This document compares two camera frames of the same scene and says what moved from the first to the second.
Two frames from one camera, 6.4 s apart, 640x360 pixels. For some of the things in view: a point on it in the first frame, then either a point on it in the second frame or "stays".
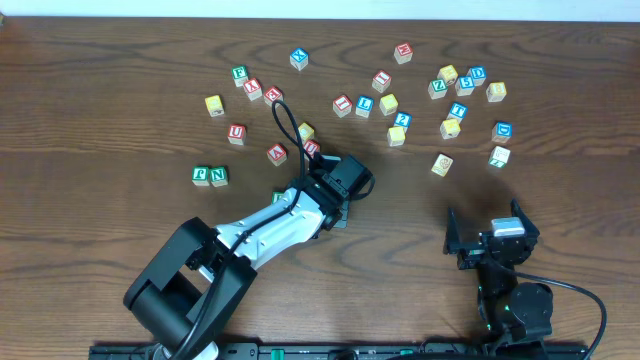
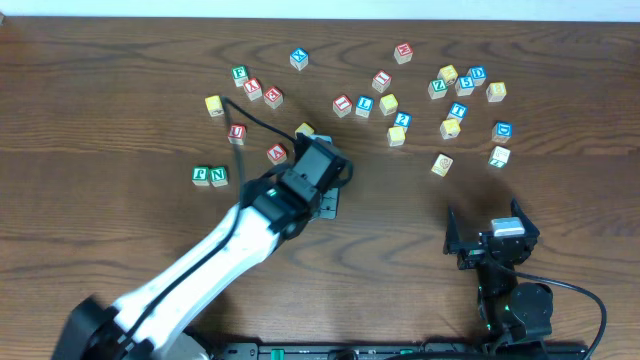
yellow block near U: x=306 y=132 stays
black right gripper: x=486 y=248 stays
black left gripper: x=338 y=218 -> x=328 y=204
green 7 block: x=499 y=157 stays
